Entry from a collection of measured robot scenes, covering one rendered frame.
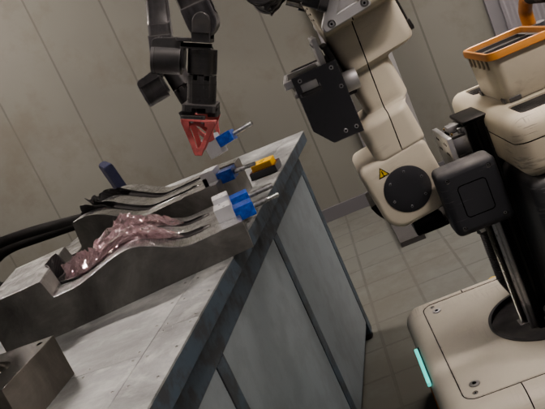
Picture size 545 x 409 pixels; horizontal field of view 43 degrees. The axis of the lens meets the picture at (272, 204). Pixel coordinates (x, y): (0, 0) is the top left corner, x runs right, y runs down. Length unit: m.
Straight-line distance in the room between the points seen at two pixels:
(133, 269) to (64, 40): 3.00
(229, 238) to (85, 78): 2.97
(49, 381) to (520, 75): 1.09
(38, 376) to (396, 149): 0.86
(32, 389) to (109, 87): 3.23
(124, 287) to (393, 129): 0.65
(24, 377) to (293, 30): 3.21
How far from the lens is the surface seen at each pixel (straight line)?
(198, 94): 1.35
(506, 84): 1.55
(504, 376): 1.62
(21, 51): 4.29
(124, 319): 1.26
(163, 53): 1.36
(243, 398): 1.29
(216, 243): 1.29
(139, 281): 1.32
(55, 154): 4.30
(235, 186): 1.70
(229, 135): 1.71
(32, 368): 1.06
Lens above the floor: 1.14
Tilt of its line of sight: 13 degrees down
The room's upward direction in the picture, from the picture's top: 24 degrees counter-clockwise
